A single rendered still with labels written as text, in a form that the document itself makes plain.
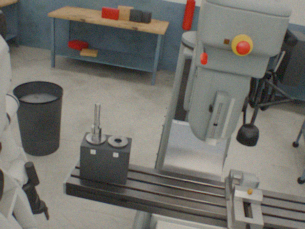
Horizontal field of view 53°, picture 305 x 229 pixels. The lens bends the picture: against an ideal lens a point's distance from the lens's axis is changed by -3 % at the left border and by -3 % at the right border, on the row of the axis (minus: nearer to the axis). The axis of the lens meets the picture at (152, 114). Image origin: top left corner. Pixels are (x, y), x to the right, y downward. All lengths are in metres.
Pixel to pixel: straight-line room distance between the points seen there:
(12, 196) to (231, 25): 0.83
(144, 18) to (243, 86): 3.95
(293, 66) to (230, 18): 0.60
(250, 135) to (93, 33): 4.95
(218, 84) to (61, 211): 1.92
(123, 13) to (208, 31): 4.13
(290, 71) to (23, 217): 1.20
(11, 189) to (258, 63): 0.89
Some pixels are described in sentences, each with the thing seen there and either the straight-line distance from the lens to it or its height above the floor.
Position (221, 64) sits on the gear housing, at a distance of 1.07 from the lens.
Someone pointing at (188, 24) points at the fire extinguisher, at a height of 0.90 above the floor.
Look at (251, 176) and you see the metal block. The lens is 1.48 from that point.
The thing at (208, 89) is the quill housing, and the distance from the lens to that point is 1.14.
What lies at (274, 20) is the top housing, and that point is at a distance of 0.96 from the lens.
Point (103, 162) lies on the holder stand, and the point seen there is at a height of 1.10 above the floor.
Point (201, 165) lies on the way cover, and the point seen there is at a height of 0.96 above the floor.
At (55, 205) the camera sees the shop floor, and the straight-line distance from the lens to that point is 2.76.
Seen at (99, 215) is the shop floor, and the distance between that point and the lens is 2.68.
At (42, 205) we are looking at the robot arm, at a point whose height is 1.03.
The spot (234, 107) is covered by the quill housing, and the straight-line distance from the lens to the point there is 1.18.
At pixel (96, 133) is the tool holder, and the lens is 1.38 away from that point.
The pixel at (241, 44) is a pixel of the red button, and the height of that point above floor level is 1.77.
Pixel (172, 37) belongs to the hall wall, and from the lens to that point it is 5.51.
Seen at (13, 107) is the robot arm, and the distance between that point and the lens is 1.08.
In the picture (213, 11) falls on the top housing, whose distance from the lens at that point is 0.94.
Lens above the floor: 1.98
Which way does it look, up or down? 29 degrees down
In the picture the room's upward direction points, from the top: 9 degrees clockwise
